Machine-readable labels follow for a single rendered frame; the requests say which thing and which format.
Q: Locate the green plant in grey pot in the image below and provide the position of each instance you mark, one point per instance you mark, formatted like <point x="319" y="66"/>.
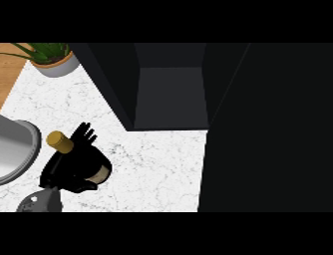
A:
<point x="56" y="64"/>

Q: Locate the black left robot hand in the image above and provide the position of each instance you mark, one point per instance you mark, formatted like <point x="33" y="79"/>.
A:
<point x="68" y="171"/>

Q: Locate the dark grey cabinet door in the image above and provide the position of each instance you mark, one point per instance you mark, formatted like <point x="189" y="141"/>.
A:
<point x="281" y="132"/>

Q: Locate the dark grey cabinet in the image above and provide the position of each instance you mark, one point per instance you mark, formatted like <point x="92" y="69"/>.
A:
<point x="169" y="96"/>

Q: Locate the black wine bottle gold cap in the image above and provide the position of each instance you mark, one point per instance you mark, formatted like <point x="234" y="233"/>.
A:
<point x="59" y="141"/>

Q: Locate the grey round metal pot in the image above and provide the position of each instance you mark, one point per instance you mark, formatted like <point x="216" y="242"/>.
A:
<point x="1" y="149"/>

